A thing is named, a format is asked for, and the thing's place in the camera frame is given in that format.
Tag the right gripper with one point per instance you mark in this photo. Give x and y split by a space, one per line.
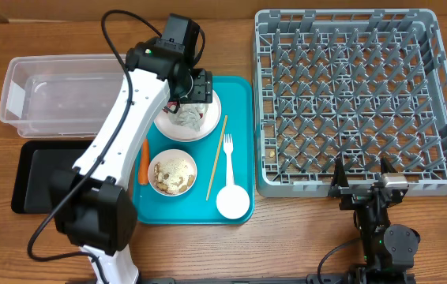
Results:
357 195

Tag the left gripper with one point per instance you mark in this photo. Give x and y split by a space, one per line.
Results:
204 91

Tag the white napkin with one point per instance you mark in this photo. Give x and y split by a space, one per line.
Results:
189 115

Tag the white bowl with food scraps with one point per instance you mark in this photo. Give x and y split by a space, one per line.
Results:
172 173

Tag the red snack wrapper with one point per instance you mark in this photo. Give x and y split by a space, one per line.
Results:
172 108

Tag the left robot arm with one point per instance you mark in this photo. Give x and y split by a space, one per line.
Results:
90 202

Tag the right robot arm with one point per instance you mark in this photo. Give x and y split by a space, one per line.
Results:
388 249

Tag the wooden chopstick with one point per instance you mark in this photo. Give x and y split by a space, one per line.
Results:
216 158

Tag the large white plate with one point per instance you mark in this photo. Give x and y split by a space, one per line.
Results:
209 122

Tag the white plastic fork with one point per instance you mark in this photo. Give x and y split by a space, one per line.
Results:
228 149

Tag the grey dish rack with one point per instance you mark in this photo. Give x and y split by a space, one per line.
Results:
350 86

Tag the orange carrot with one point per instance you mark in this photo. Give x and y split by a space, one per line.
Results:
142 172

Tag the teal plastic tray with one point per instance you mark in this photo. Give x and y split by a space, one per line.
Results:
198 205

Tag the small white round cup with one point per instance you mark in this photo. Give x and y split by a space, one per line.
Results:
232 202

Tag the clear plastic bin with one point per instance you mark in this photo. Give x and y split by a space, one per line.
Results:
60 95

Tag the black plastic tray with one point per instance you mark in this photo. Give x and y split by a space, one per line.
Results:
38 160

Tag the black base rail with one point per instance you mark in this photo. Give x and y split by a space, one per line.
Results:
309 279

